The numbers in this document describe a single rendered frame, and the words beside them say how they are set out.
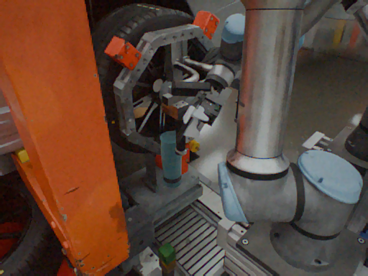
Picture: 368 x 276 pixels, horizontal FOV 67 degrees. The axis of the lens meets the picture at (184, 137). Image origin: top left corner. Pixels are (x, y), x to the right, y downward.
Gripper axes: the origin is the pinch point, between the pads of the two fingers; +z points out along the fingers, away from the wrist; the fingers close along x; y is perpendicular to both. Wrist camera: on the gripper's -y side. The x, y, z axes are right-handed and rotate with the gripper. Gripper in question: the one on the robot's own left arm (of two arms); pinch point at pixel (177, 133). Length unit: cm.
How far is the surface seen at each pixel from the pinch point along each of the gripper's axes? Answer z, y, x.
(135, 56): -22.3, -27.7, 12.5
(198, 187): -15, 21, 100
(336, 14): -253, 65, 128
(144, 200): 9, -3, 88
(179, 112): -11.7, -4.2, 12.2
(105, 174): 19.1, -10.4, 1.2
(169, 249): 26.2, 14.1, 16.1
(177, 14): -51, -27, 17
